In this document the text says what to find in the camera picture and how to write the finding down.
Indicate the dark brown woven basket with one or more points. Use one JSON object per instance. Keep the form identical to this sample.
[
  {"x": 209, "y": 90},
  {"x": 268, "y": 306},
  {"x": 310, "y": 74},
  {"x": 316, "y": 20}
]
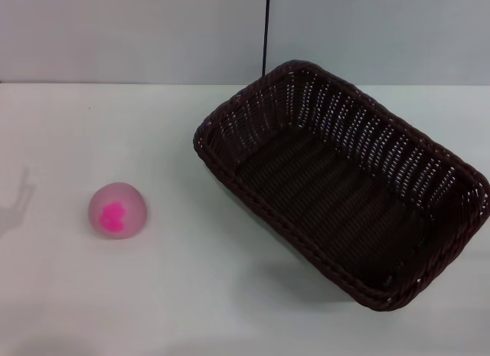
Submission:
[{"x": 329, "y": 203}]

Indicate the translucent pink ball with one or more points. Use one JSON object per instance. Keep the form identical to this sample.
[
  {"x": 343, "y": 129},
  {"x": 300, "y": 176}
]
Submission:
[{"x": 116, "y": 215}]

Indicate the black vertical wall strip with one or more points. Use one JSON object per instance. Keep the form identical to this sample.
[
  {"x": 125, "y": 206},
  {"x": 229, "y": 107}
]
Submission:
[{"x": 265, "y": 30}]

